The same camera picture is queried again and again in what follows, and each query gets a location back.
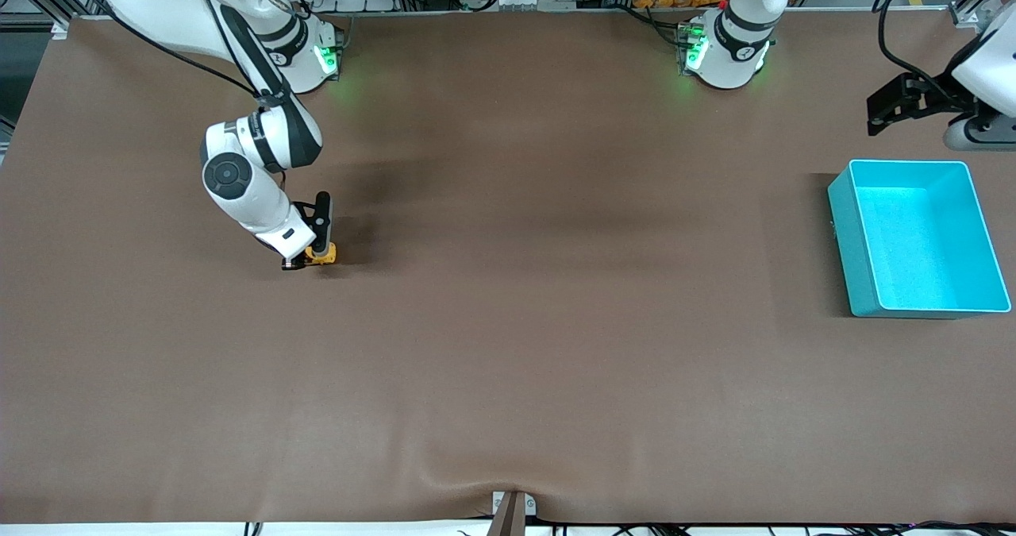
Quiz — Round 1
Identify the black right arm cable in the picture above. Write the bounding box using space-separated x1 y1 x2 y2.
67 0 267 104

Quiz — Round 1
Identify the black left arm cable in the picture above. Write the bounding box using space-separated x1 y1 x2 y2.
873 0 965 104

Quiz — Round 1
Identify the metal table edge clamp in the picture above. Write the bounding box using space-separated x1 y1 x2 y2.
488 490 539 536

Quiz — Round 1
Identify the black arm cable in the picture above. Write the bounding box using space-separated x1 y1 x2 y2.
873 0 965 104
67 0 267 104

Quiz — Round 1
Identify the brown table mat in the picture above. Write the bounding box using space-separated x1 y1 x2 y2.
0 10 1016 525

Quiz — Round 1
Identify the teal plastic bin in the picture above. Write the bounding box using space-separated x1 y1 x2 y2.
828 160 1012 318

